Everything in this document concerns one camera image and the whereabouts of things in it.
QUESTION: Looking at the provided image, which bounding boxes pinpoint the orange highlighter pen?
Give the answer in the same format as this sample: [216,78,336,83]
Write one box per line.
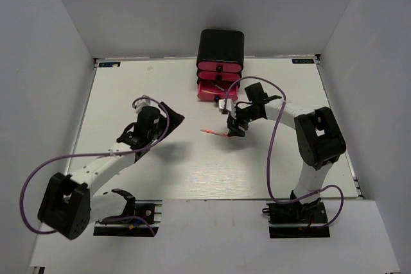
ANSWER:
[200,129,228,137]

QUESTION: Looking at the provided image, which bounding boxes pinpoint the blue thin pen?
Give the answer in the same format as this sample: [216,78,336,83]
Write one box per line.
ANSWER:
[214,84,225,92]

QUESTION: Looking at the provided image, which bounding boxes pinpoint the yellow highlighter pen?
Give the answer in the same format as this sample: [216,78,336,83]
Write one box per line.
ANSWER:
[199,89,215,94]

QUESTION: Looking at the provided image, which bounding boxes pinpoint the pink top drawer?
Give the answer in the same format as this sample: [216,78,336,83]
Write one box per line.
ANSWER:
[197,61,243,73]

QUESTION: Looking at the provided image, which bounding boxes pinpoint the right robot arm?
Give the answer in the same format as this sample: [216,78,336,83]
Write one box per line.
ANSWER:
[218,83,346,222]

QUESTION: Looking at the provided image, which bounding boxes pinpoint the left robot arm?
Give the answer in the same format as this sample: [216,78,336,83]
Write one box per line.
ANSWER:
[37,102,185,240]

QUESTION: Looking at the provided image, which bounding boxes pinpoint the right blue table label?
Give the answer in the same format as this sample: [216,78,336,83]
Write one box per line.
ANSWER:
[292,58,315,64]

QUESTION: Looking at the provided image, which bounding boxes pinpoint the blue table label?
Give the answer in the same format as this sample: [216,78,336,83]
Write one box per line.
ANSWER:
[292,58,315,64]
[98,62,121,68]

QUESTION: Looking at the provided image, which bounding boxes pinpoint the left blue table label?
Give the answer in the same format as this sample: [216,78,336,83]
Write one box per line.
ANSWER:
[98,62,121,68]

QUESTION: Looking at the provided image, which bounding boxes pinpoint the black drawer cabinet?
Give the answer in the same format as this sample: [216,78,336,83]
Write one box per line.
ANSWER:
[197,29,245,66]

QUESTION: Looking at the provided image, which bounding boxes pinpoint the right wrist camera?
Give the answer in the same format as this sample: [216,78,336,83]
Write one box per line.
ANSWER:
[218,99,235,115]

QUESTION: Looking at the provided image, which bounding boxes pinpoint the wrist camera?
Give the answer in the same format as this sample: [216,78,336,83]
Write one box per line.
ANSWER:
[218,99,235,115]
[132,95,156,114]

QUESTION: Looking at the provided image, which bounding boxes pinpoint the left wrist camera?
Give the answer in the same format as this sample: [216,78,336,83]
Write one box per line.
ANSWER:
[132,95,156,114]

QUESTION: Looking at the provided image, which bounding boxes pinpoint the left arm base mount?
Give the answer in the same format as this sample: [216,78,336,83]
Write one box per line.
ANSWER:
[93,201,162,237]

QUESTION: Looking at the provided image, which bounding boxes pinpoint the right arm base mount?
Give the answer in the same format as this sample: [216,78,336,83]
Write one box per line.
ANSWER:
[262,198,330,239]

